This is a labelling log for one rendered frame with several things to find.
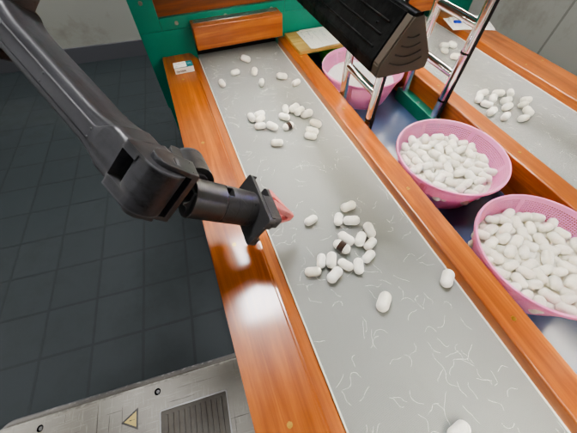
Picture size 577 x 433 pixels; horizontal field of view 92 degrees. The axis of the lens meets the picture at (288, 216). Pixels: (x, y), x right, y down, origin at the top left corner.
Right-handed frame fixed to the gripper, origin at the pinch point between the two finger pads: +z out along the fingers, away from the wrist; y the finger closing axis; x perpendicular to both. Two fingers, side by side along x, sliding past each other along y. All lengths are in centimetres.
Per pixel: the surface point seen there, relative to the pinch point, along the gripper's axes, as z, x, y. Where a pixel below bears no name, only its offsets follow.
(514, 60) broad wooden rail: 76, -58, 35
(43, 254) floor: -23, 128, 75
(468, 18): 34, -48, 28
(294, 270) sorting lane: 4.0, 7.0, -7.2
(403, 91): 50, -29, 39
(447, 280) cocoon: 21.5, -10.7, -20.0
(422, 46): -1.6, -31.8, 2.3
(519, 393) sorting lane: 22.5, -8.9, -38.3
